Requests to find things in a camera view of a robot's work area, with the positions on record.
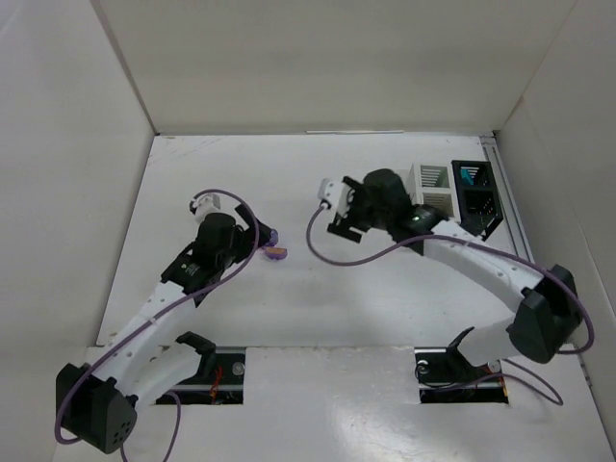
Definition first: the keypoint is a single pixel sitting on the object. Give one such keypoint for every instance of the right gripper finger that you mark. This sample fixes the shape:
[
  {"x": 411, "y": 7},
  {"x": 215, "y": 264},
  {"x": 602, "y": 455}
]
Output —
[
  {"x": 352, "y": 186},
  {"x": 343, "y": 230}
]

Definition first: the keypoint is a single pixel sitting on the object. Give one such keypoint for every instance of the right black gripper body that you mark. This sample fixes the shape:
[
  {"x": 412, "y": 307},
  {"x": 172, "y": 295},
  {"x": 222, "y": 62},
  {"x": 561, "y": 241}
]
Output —
[{"x": 350, "y": 218}]

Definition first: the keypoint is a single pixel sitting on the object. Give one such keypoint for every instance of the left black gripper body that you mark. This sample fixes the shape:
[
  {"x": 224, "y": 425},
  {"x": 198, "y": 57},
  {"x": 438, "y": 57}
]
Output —
[{"x": 248, "y": 223}]

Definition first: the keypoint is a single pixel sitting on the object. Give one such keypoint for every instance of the purple round lego piece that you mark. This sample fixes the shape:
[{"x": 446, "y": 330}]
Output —
[{"x": 273, "y": 237}]

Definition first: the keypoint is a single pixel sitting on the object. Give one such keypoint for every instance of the purple orange lego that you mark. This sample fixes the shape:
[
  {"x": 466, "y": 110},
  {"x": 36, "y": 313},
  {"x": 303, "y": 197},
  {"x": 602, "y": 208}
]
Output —
[{"x": 276, "y": 253}]

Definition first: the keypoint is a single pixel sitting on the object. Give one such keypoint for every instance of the teal two-by-three lego brick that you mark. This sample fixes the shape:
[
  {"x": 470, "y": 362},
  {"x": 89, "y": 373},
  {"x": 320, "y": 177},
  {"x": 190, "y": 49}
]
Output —
[{"x": 468, "y": 175}]

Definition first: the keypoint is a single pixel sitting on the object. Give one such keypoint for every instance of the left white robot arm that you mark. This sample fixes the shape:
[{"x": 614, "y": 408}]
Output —
[{"x": 100, "y": 403}]

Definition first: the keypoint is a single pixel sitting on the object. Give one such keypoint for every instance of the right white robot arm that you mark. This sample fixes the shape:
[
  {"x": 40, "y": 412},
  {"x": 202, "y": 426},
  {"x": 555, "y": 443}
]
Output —
[{"x": 544, "y": 313}]

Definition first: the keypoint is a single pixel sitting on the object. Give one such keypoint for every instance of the white slatted container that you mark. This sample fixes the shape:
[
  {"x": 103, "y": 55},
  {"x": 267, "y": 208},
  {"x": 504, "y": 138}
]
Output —
[{"x": 433, "y": 185}]

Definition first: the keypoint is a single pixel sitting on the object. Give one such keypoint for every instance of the black slatted container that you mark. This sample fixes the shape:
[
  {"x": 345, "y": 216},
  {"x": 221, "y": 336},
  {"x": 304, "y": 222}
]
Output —
[{"x": 479, "y": 205}]

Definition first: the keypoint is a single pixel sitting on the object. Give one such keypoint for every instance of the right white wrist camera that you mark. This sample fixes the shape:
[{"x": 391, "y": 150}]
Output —
[{"x": 335, "y": 196}]

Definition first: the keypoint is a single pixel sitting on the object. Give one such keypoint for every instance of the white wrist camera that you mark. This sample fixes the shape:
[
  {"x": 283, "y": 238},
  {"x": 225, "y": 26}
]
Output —
[
  {"x": 335, "y": 196},
  {"x": 204, "y": 204}
]

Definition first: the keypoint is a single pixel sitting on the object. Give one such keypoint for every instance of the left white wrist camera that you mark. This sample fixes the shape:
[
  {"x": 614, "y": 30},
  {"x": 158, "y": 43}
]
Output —
[{"x": 204, "y": 204}]

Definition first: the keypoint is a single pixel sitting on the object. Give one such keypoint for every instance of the aluminium rail right edge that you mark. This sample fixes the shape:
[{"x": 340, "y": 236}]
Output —
[{"x": 515, "y": 228}]

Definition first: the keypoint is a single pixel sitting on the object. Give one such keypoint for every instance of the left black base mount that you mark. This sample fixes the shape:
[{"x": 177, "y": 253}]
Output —
[{"x": 218, "y": 379}]

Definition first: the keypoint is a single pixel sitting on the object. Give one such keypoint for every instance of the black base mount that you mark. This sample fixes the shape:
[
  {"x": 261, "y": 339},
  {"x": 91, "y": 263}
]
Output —
[
  {"x": 445, "y": 377},
  {"x": 218, "y": 379}
]

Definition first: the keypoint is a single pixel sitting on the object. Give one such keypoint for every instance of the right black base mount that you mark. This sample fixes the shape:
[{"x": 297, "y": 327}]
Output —
[{"x": 445, "y": 377}]

